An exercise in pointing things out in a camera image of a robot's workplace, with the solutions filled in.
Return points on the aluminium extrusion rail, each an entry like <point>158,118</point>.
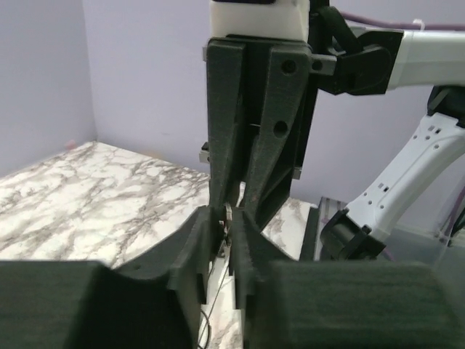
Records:
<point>328,207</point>

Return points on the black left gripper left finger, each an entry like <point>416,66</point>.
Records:
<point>152,301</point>

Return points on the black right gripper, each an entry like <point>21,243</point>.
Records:
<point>261,96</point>

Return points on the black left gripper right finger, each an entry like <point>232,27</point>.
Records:
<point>286,303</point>

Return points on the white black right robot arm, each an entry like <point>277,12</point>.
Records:
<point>431,57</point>

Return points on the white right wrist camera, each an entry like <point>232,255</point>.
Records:
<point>286,20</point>

